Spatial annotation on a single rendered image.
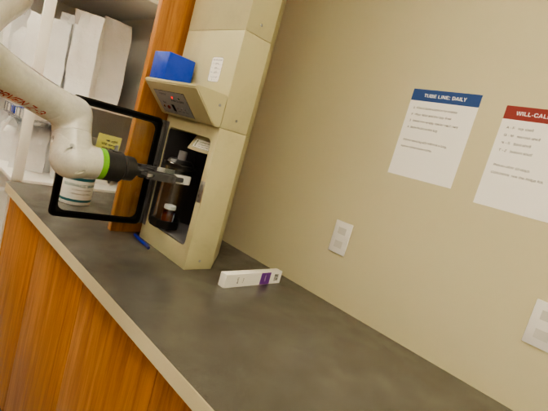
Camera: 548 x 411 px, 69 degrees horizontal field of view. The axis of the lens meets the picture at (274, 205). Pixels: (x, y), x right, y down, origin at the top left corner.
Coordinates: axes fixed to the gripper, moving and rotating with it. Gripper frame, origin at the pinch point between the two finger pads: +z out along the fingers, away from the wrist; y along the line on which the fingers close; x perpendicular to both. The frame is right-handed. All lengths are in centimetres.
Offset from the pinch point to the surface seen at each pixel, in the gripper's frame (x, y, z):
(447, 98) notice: -47, -65, 40
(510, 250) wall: -11, -95, 39
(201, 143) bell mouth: -13.4, -5.2, 2.6
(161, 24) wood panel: -49, 21, -7
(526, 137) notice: -40, -89, 38
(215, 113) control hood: -23.5, -16.5, -3.6
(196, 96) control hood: -26.6, -14.0, -10.0
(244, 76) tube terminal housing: -37.2, -16.8, 3.1
